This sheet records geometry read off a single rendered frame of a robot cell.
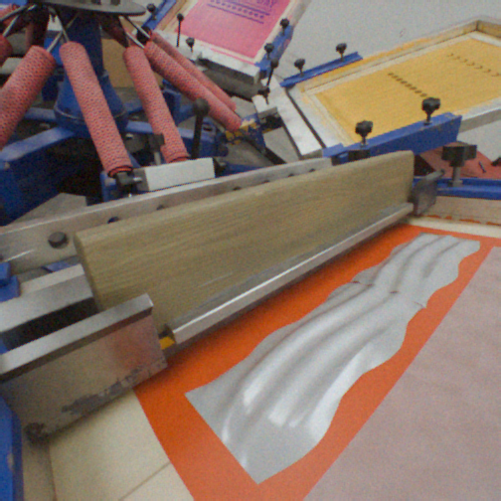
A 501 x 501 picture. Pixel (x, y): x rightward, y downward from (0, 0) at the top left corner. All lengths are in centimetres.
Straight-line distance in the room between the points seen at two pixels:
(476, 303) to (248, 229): 19
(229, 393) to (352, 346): 9
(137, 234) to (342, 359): 15
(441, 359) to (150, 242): 19
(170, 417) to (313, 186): 20
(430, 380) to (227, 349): 13
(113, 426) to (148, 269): 9
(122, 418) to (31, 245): 25
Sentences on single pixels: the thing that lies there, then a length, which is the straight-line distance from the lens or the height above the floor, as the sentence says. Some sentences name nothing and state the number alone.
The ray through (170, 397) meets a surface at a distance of 20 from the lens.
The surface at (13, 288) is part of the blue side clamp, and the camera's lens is 32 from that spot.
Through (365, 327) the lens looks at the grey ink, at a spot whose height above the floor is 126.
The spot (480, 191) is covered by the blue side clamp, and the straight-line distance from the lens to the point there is 48.
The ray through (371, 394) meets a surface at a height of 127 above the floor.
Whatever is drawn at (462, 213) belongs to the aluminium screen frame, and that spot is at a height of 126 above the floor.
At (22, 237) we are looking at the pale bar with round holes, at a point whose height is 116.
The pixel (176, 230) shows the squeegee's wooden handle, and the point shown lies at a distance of 17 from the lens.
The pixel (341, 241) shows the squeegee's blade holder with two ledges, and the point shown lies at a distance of 28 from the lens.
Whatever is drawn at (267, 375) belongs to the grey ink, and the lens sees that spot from 19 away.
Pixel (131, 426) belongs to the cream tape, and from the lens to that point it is 19.
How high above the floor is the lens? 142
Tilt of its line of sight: 45 degrees down
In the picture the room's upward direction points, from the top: 20 degrees clockwise
